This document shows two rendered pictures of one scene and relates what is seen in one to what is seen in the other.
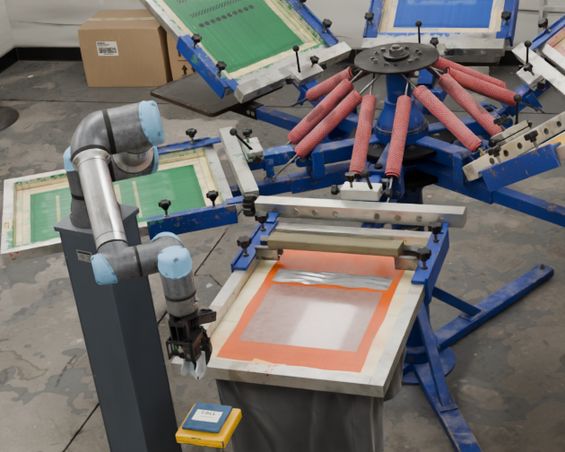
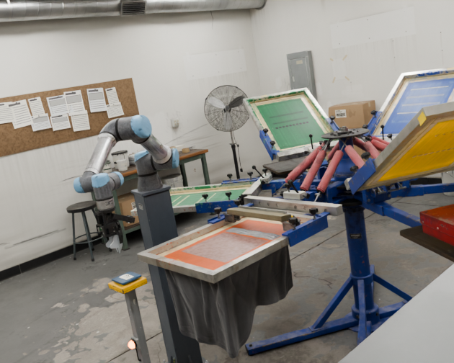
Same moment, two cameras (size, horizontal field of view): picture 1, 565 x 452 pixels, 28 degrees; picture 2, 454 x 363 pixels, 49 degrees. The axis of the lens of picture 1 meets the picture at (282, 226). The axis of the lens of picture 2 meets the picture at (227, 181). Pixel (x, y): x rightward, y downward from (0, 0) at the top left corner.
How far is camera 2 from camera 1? 1.62 m
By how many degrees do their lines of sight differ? 30
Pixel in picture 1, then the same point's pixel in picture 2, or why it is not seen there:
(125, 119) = (124, 121)
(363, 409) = (220, 296)
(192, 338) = (107, 224)
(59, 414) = not seen: hidden behind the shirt
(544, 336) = not seen: hidden behind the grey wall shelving
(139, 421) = (164, 302)
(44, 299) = not seen: hidden behind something
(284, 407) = (190, 291)
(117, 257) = (84, 178)
